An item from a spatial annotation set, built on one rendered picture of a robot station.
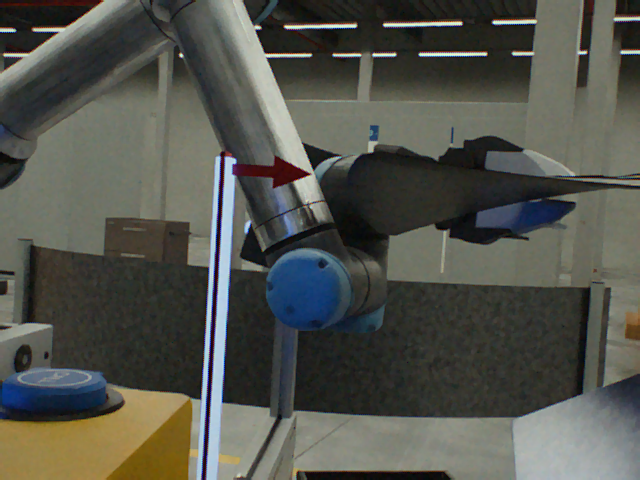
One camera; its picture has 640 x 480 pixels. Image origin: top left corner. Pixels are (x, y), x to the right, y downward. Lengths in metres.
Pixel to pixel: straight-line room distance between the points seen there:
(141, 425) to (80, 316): 2.38
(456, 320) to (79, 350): 1.21
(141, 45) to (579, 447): 0.66
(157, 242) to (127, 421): 6.94
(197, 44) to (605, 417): 0.49
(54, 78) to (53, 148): 9.32
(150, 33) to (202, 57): 0.20
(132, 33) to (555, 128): 3.98
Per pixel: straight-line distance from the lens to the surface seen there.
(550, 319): 2.54
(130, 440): 0.30
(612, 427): 0.57
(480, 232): 0.69
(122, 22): 0.98
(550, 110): 4.81
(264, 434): 1.05
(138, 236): 7.35
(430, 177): 0.51
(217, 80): 0.77
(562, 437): 0.59
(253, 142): 0.75
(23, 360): 0.96
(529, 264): 4.78
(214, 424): 0.59
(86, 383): 0.34
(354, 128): 6.86
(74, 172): 10.20
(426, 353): 2.36
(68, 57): 1.01
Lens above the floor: 1.16
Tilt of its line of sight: 3 degrees down
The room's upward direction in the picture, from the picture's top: 4 degrees clockwise
